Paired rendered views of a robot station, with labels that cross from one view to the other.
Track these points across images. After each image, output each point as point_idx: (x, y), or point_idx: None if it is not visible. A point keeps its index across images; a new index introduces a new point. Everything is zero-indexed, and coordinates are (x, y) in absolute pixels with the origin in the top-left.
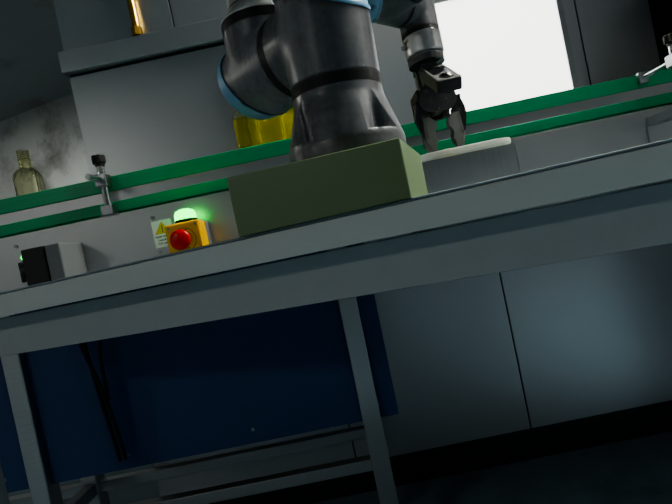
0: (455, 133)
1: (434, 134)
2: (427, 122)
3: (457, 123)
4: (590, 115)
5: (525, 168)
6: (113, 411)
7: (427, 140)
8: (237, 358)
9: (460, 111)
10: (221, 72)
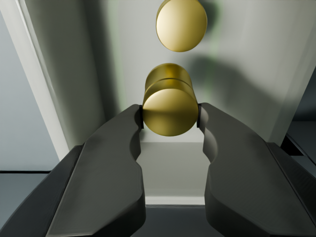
0: (126, 138)
1: (221, 146)
2: (273, 201)
3: (98, 169)
4: None
5: (2, 201)
6: None
7: (251, 132)
8: None
9: (39, 229)
10: None
